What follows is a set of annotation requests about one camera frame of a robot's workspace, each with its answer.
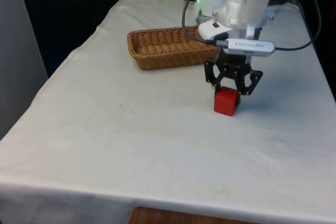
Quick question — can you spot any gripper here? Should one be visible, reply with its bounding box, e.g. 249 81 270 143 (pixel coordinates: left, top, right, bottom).
204 48 264 105

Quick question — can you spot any red cube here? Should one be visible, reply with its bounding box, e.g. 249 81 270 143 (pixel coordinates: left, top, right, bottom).
213 86 239 116

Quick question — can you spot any brown wicker basket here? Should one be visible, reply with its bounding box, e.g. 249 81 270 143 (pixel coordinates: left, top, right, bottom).
127 25 221 71

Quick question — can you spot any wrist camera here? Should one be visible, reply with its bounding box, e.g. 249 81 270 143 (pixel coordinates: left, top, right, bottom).
215 38 276 57

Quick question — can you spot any black cable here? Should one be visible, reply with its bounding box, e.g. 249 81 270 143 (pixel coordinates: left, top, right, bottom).
274 0 322 51

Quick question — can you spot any grey cable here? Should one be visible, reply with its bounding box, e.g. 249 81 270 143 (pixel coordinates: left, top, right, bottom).
181 0 220 45

